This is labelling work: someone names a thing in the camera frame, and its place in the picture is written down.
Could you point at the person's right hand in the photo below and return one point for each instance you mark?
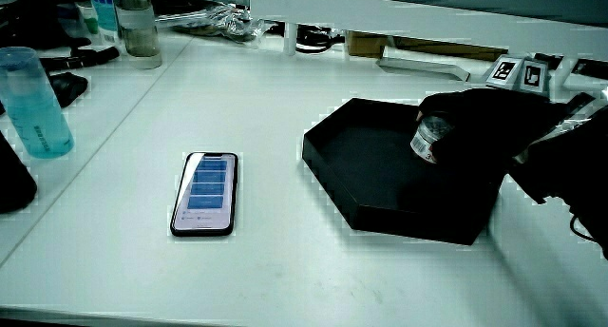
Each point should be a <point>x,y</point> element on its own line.
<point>484,122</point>

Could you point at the small clear paper clip jar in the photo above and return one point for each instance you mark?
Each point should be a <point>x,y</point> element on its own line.
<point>427,136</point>

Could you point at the black hexagonal plate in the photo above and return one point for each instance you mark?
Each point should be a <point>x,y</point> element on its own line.
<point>370,175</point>

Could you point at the white shelf board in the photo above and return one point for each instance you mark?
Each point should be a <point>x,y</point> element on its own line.
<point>404,18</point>

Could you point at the brown cardboard box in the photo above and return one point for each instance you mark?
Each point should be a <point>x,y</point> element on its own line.
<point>370,44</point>

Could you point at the crumpled clear plastic bag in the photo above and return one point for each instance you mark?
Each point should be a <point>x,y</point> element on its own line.
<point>223,22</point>

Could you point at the black smartphone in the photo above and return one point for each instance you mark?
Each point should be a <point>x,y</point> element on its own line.
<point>205,193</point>

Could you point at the clear water bottle dark lid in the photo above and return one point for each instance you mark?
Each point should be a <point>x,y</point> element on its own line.
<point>138,27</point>

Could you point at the white bottle blue label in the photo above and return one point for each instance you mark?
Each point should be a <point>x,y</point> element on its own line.
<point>105,11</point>

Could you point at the small bottle green label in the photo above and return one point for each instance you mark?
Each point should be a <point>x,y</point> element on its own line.
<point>89,20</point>

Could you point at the black computer mouse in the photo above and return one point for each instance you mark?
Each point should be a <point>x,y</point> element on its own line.
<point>69,87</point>

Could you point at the blue translucent bottle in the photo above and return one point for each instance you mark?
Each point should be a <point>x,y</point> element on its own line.
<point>33,108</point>

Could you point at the dark bag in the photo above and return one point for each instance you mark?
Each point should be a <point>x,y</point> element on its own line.
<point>33,20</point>

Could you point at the black rounded case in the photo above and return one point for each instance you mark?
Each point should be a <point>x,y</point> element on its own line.
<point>13,179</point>

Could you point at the flat white bracket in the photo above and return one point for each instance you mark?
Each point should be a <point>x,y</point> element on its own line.
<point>423,66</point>

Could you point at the white support post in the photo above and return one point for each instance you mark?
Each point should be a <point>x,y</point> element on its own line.
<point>290,39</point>

